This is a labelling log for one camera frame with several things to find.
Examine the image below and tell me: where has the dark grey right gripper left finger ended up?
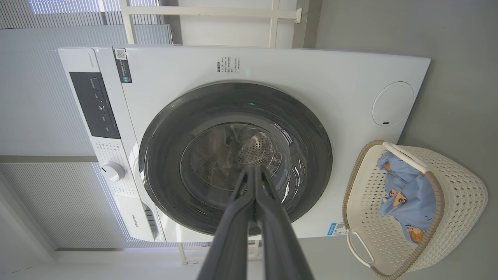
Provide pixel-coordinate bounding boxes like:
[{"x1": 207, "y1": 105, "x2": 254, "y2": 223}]
[{"x1": 196, "y1": 164, "x2": 256, "y2": 280}]

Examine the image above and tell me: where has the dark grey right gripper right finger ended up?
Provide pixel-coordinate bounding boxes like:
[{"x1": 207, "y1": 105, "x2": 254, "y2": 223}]
[{"x1": 254, "y1": 165, "x2": 315, "y2": 280}]

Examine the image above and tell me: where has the round glass washing machine door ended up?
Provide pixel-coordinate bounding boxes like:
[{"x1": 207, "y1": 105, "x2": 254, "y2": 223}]
[{"x1": 139, "y1": 81, "x2": 333, "y2": 236}]

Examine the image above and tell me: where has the blue cartoon print garment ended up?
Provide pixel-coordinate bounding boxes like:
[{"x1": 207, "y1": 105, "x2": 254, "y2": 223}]
[
  {"x1": 377, "y1": 151, "x2": 426, "y2": 183},
  {"x1": 377, "y1": 171, "x2": 437, "y2": 244}
]

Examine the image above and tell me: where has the white washing machine dial knob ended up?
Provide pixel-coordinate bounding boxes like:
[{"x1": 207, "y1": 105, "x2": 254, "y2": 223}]
[{"x1": 101, "y1": 161, "x2": 126, "y2": 182}]

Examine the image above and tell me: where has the white front-load washing machine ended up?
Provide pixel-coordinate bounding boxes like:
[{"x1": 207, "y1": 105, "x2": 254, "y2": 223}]
[{"x1": 58, "y1": 45, "x2": 431, "y2": 243}]

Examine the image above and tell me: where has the black washing machine control panel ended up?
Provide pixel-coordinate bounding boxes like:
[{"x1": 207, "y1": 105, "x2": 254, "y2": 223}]
[{"x1": 69, "y1": 72, "x2": 121, "y2": 140}]

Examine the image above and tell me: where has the blue energy label sticker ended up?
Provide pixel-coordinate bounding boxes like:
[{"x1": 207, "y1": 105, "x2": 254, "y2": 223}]
[{"x1": 327, "y1": 222, "x2": 347, "y2": 236}]

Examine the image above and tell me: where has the white detergent drawer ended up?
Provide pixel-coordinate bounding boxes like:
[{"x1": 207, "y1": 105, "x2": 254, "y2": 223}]
[{"x1": 115, "y1": 194, "x2": 164, "y2": 242}]

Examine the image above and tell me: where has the round white filter cover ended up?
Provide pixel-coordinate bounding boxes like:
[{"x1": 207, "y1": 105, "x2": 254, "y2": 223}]
[{"x1": 372, "y1": 81, "x2": 414, "y2": 126}]

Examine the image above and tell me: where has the cream perforated laundry basket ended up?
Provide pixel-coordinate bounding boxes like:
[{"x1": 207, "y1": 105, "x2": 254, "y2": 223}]
[{"x1": 342, "y1": 140, "x2": 488, "y2": 280}]

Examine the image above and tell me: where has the black QR code sticker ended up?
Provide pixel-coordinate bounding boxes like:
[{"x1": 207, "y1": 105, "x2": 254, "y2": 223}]
[{"x1": 113, "y1": 47, "x2": 133, "y2": 83}]

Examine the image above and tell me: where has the white metal railing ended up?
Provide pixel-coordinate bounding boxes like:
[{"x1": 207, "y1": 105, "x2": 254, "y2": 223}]
[{"x1": 120, "y1": 0, "x2": 302, "y2": 49}]

